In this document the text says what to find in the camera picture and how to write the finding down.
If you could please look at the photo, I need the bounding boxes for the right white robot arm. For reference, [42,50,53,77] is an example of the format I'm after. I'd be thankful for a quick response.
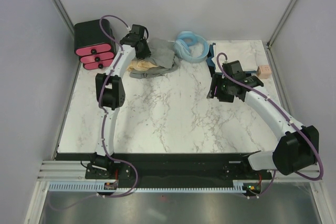
[207,60,319,179]

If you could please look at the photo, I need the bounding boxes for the yellow t shirt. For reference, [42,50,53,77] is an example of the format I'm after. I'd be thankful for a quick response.
[127,60,158,72]

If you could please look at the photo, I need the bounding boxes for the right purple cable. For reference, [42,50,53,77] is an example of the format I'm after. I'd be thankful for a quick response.
[216,52,324,200]

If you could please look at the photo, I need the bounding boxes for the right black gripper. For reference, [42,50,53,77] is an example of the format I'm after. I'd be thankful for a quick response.
[207,73,235,103]

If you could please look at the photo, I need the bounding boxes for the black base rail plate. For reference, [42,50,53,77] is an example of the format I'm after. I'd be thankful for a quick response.
[56,153,272,187]

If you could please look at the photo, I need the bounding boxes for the black pink drawer box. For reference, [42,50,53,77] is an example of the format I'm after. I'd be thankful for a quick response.
[74,19,116,70]

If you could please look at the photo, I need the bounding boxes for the grey t shirt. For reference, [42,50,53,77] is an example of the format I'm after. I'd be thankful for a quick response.
[129,38,180,79]

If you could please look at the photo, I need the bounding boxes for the pink cube power strip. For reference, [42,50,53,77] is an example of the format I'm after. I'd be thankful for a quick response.
[257,65,272,79]

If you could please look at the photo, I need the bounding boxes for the light blue cable duct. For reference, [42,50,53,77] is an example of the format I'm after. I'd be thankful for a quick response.
[48,182,246,194]

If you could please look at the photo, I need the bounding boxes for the light blue headphones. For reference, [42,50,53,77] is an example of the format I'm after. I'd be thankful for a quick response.
[173,31,209,63]

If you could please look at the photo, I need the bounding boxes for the white blue folded t shirt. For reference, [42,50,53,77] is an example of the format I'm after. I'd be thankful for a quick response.
[206,40,261,75]

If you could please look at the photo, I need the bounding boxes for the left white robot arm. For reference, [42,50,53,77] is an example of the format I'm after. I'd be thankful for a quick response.
[85,24,151,179]

